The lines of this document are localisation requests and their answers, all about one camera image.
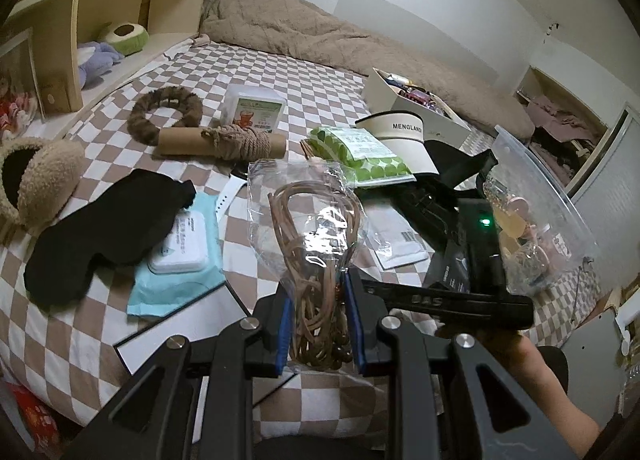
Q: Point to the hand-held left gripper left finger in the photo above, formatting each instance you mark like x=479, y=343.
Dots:
x=282, y=335

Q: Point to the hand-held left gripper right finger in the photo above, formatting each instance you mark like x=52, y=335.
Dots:
x=357, y=325

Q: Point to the black charger box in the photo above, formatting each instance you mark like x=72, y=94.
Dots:
x=447, y=265

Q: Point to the clear plastic container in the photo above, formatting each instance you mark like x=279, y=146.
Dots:
x=545, y=179

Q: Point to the person's right forearm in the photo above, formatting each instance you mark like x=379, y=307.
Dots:
x=560, y=390

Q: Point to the person's right hand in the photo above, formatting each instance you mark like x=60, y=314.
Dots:
x=500, y=342

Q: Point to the clear bag white label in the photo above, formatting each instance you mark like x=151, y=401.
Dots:
x=395, y=240

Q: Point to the white box black edges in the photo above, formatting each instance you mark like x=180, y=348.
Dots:
x=200, y=320

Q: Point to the black stitched glove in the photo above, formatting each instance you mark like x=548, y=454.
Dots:
x=425, y=210

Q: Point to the clear bag with yellow sponge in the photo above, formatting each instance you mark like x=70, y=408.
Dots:
x=515, y=227

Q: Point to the pink round case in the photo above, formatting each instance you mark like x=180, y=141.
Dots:
x=517, y=205

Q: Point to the teal wet wipes pack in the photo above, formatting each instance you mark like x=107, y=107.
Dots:
x=170, y=260

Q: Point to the green dotted wipes packet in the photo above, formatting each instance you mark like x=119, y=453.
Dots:
x=360, y=154

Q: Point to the white visor cap black band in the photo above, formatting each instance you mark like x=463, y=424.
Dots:
x=400, y=134

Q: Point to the wooden wardrobe shelf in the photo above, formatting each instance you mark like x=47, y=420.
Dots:
x=575, y=174

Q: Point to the cardboard tube with twine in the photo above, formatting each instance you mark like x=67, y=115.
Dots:
x=225, y=142

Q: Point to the white shoe box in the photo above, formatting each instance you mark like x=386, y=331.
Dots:
x=400, y=102

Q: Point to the black eye mask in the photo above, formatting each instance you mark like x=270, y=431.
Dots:
x=100, y=235

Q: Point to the small red box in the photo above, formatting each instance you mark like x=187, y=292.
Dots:
x=417, y=95

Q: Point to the pink clothes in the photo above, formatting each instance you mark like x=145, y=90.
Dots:
x=560, y=122

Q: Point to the white box green label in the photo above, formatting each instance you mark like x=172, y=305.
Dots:
x=255, y=109

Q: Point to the checkered bedsheet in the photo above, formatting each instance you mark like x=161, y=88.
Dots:
x=310, y=84

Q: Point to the brown fuzzy headband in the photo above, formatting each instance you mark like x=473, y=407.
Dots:
x=150, y=117

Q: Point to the red printed packet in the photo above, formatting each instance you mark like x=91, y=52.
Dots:
x=30, y=415

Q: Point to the beige quilt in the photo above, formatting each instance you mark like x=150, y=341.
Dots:
x=325, y=44

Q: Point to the beige fleece earmuffs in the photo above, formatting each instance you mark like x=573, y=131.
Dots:
x=55, y=164

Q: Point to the purple plush toy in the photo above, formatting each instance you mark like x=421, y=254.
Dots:
x=97, y=62

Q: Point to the green avocado plush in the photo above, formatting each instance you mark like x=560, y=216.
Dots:
x=125, y=37

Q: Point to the framed doll picture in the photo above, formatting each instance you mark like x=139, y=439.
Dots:
x=17, y=79

